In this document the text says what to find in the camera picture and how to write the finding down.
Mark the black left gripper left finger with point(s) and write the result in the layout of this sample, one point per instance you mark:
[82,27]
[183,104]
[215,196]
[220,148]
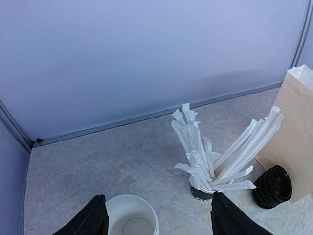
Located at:
[92,219]

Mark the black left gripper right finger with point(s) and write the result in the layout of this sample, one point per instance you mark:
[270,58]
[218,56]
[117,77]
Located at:
[228,219]

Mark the brown paper takeout bag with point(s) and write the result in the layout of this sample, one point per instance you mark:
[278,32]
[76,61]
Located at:
[292,145]

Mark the stack of paper cups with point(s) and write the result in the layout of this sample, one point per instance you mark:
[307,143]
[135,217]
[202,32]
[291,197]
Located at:
[131,215]

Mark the black cup holding straws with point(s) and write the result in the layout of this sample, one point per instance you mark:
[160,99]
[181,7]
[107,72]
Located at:
[200,195]

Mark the stack of black lids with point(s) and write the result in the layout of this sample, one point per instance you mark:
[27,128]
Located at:
[273,187]

